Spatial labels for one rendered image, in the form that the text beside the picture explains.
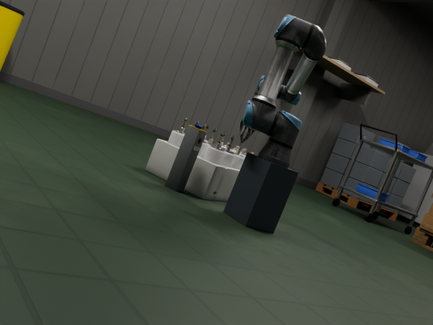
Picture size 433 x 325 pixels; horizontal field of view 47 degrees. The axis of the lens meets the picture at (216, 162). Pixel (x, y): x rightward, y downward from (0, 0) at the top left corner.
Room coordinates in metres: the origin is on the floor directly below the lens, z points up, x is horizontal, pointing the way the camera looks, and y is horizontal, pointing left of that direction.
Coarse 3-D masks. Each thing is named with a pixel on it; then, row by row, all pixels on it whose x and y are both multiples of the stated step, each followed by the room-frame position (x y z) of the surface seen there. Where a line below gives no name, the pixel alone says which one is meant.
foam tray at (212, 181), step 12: (156, 144) 2.58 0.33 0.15; (168, 144) 2.54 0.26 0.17; (156, 156) 2.56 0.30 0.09; (168, 156) 2.53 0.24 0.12; (156, 168) 2.55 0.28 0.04; (168, 168) 2.52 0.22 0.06; (204, 168) 2.42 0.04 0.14; (216, 168) 2.41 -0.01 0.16; (228, 168) 2.51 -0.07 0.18; (192, 180) 2.44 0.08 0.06; (204, 180) 2.41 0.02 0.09; (216, 180) 2.45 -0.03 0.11; (228, 180) 2.55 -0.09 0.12; (192, 192) 2.43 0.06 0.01; (204, 192) 2.40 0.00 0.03; (216, 192) 2.49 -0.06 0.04; (228, 192) 2.60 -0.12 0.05
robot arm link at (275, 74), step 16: (288, 16) 2.25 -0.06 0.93; (288, 32) 2.23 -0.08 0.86; (304, 32) 2.23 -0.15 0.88; (288, 48) 2.24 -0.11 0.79; (272, 64) 2.25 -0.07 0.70; (288, 64) 2.26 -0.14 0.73; (272, 80) 2.23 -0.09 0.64; (256, 96) 2.24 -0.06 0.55; (272, 96) 2.23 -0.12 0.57; (256, 112) 2.21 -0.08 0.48; (272, 112) 2.22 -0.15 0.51; (256, 128) 2.23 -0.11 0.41
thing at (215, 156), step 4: (208, 148) 2.47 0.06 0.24; (212, 148) 2.46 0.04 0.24; (208, 152) 2.47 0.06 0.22; (212, 152) 2.46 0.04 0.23; (216, 152) 2.45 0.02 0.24; (220, 152) 2.46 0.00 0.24; (224, 152) 2.49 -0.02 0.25; (204, 156) 2.48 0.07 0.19; (208, 156) 2.46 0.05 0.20; (212, 156) 2.46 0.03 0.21; (216, 156) 2.46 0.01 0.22; (220, 156) 2.47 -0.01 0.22; (208, 160) 2.46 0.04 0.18; (212, 160) 2.45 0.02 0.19; (216, 160) 2.46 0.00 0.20; (220, 160) 2.48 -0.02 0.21
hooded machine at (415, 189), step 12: (432, 144) 7.91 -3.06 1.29; (432, 156) 7.80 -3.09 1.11; (420, 168) 7.89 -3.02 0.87; (420, 180) 7.82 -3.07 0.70; (432, 180) 7.65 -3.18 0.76; (408, 192) 7.91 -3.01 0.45; (420, 192) 7.75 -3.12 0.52; (432, 192) 7.58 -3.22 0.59; (408, 204) 7.84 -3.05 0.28; (408, 216) 7.77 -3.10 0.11; (420, 216) 7.61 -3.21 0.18
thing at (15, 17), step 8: (0, 8) 3.85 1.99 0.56; (8, 8) 3.89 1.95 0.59; (16, 8) 3.94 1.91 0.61; (0, 16) 3.86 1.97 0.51; (8, 16) 3.90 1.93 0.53; (16, 16) 3.96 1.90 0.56; (0, 24) 3.88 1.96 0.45; (8, 24) 3.92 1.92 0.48; (16, 24) 4.00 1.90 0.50; (0, 32) 3.89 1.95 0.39; (8, 32) 3.95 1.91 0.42; (16, 32) 4.08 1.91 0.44; (0, 40) 3.91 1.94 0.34; (8, 40) 3.98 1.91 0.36; (0, 48) 3.94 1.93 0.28; (8, 48) 4.04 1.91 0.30; (0, 56) 3.97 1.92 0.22; (0, 64) 4.01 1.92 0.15
